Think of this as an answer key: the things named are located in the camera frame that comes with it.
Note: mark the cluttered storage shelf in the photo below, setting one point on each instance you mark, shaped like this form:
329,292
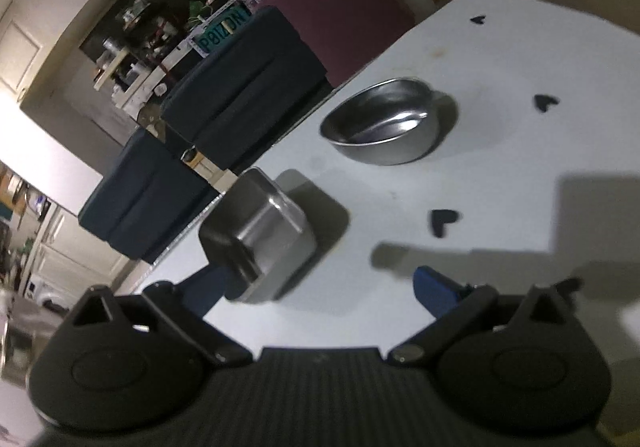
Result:
145,27

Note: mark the round steel bowl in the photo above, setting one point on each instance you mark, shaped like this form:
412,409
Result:
385,127

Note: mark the white kitchen cabinet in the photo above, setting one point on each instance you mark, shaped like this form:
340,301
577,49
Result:
70,252

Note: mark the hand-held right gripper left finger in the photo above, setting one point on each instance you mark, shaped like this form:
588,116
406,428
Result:
202,294

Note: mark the maroon armchair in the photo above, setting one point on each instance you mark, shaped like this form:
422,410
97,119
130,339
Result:
345,12

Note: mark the square steel container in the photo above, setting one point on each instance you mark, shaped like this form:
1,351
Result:
260,239

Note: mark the scattered black heart stickers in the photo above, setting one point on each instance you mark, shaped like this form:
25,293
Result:
442,222

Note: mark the green licence plate sign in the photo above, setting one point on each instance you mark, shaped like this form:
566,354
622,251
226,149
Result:
222,29

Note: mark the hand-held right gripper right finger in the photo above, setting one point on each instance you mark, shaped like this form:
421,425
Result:
436,293

